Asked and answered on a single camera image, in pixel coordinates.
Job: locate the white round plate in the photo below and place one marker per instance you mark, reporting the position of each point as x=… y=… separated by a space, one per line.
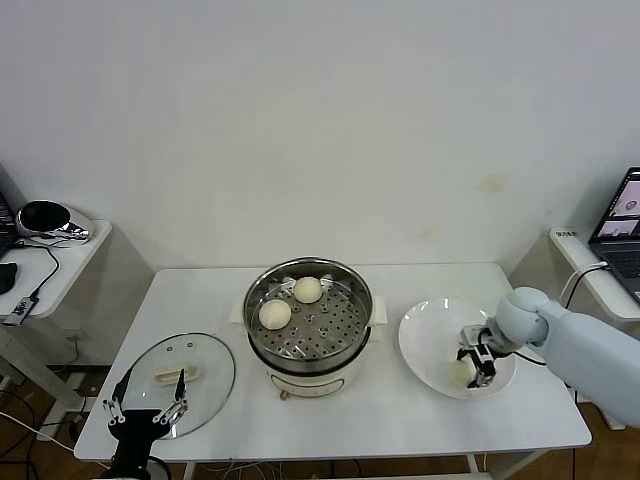
x=430 y=340

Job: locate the stainless steel steamer basket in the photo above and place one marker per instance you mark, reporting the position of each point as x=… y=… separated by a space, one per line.
x=361 y=315

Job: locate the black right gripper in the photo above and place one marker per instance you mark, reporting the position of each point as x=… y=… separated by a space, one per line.
x=487 y=338

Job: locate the white electric cooker pot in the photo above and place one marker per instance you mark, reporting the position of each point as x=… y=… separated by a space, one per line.
x=310 y=380

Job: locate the small grey usb hub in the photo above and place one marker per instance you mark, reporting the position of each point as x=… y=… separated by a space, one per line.
x=20 y=310

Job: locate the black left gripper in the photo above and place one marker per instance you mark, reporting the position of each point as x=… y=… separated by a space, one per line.
x=132 y=431

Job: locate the chrome and black device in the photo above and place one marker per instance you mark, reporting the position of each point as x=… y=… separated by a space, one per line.
x=50 y=220

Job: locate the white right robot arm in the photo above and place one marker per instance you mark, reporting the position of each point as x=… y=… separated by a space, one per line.
x=575 y=345

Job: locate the open grey laptop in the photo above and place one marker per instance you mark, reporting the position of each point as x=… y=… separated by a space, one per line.
x=620 y=250

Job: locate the white steamed baozi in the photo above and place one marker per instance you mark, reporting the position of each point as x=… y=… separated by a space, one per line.
x=307 y=290
x=459 y=374
x=275 y=315

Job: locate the white side table with device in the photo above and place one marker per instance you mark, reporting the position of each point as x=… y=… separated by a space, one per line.
x=75 y=270

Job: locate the black computer mouse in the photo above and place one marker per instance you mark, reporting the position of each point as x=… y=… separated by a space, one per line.
x=7 y=277

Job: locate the dark laptop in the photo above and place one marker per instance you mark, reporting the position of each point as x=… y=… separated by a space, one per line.
x=4 y=235

